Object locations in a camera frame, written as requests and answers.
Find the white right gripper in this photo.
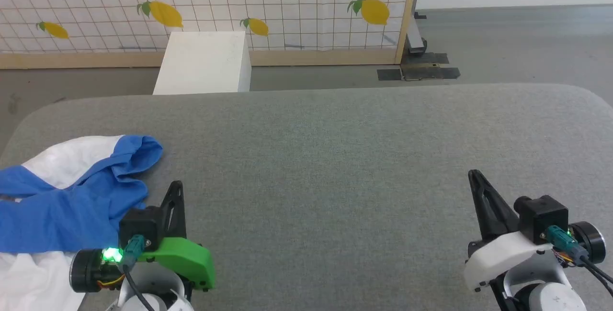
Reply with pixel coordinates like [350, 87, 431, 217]
[463, 169, 552, 293]

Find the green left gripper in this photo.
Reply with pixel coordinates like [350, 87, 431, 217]
[136, 181, 216, 291]

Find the blue and white garment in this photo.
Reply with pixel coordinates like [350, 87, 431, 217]
[0, 135, 163, 311]

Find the white rectangular box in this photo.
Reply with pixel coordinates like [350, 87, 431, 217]
[152, 31, 252, 96]

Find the grey upholstered sofa surface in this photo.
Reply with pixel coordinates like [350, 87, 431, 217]
[0, 83, 613, 311]

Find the grey metal screen foot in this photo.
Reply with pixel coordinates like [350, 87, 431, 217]
[407, 11, 428, 56]

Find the lemon print partition screen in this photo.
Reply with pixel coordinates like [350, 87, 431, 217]
[0, 0, 423, 70]

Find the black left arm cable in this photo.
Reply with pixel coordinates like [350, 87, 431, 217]
[122, 235, 157, 311]

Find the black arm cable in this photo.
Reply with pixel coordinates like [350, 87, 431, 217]
[546, 225, 613, 298]
[122, 235, 157, 311]

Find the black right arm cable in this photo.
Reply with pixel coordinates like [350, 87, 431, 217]
[546, 225, 613, 298]

